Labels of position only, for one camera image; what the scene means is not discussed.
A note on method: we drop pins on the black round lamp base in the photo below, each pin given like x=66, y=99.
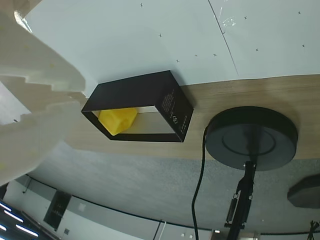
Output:
x=252, y=138

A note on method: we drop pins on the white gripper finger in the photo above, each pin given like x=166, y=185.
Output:
x=32, y=140
x=37, y=65

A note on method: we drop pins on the black wall panel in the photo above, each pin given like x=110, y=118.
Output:
x=57, y=210

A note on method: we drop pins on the white paper sheet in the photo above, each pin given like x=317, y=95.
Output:
x=272, y=37
x=125, y=37

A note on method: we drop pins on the dark open box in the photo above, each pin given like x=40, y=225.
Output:
x=140, y=100

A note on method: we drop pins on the black lamp pole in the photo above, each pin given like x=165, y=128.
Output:
x=242, y=200

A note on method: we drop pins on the yellow cube block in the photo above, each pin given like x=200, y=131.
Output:
x=118, y=121

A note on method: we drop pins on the black octagonal floor object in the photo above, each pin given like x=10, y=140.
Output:
x=306, y=191

